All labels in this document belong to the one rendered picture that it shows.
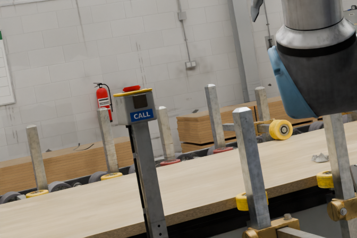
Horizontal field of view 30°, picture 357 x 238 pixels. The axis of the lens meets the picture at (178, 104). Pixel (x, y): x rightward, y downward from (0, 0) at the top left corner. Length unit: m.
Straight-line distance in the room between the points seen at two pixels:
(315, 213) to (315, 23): 1.06
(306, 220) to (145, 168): 0.63
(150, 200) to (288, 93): 0.59
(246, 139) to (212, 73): 7.68
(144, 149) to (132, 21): 7.52
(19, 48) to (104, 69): 1.12
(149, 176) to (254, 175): 0.26
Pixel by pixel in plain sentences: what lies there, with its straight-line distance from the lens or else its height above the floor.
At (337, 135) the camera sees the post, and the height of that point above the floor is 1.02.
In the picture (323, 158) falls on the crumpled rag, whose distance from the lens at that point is 2.06.
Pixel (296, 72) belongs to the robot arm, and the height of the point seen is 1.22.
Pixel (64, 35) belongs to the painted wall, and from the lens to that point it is 8.75.
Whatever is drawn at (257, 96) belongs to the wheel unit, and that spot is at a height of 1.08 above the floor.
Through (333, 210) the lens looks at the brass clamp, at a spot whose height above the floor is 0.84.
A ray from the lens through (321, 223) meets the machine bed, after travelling 1.97.
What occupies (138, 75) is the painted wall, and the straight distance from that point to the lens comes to 8.91.
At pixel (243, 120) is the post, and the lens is 1.56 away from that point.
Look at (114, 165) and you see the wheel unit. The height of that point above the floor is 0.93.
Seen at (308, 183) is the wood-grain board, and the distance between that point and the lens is 1.86.
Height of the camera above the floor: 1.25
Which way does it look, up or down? 3 degrees down
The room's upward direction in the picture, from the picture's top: 10 degrees counter-clockwise
